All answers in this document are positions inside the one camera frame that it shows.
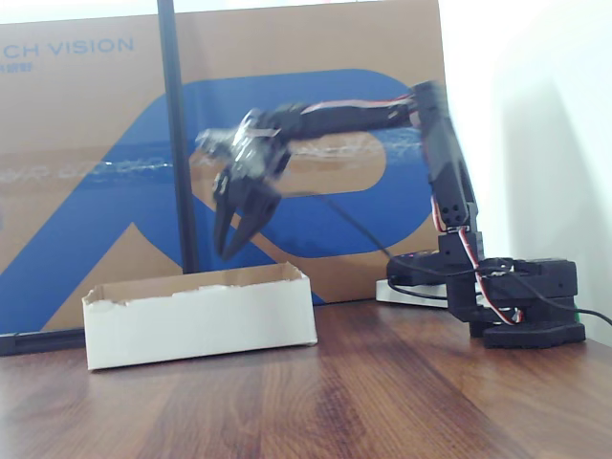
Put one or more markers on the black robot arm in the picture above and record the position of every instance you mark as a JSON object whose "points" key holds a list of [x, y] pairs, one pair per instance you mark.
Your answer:
{"points": [[444, 158]]}

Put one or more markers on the white cardboard box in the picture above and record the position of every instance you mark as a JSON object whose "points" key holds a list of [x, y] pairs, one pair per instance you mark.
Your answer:
{"points": [[191, 325]]}

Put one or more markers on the black metal pole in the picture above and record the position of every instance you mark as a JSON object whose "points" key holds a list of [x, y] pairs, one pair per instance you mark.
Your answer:
{"points": [[174, 119]]}

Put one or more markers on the white power strip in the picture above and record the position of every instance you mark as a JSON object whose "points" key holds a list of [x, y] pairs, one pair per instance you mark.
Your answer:
{"points": [[382, 292]]}

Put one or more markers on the black power adapter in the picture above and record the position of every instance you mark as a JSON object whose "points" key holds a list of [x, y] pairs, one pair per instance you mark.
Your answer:
{"points": [[411, 268]]}

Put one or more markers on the large brown blue-printed carton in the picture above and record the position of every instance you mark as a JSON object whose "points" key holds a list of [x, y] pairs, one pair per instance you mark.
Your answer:
{"points": [[72, 119]]}

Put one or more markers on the plastic-wrapped camera on gripper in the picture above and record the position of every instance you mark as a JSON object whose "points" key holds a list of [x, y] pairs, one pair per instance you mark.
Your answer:
{"points": [[244, 141]]}

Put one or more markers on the black metal rail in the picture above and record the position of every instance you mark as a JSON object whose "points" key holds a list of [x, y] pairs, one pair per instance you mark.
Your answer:
{"points": [[38, 343]]}

